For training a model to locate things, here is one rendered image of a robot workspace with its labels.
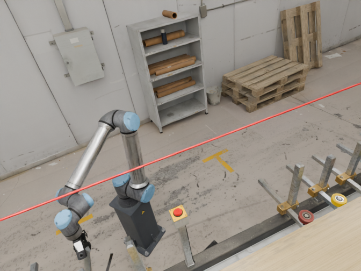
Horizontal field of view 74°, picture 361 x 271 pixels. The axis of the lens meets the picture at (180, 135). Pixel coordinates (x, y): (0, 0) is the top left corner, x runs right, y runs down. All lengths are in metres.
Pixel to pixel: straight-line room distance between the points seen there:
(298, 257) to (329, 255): 0.15
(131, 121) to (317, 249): 1.25
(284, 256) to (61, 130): 3.26
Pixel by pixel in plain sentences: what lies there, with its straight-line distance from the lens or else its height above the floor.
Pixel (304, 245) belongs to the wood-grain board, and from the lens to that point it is 1.52.
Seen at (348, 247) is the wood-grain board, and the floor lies 0.90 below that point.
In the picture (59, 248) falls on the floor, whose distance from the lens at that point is 2.95.
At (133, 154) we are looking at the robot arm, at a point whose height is 1.17.
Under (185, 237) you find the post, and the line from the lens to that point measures 1.35.
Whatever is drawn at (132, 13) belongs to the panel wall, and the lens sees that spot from 3.60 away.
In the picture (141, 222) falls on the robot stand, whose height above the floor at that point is 0.40.
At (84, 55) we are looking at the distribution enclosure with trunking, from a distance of 3.29.
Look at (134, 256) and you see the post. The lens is 1.32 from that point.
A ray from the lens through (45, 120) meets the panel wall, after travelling 3.79.
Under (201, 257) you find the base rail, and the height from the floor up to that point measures 0.70.
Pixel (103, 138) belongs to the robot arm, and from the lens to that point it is 1.61.
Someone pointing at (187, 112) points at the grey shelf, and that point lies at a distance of 3.94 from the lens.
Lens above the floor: 2.19
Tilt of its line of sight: 37 degrees down
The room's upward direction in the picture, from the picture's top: 10 degrees counter-clockwise
